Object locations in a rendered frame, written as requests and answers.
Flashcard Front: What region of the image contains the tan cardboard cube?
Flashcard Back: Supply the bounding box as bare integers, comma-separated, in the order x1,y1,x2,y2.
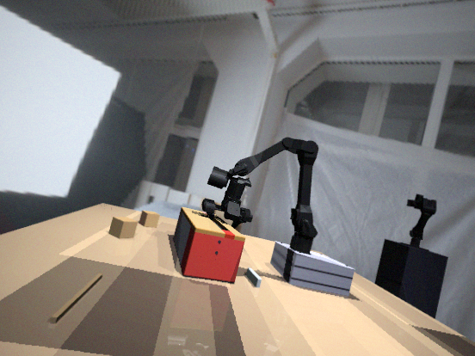
139,211,160,228
108,217,138,238

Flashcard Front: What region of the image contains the long olive-tan square bar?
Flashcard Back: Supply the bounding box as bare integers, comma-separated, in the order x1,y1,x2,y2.
49,273,102,323

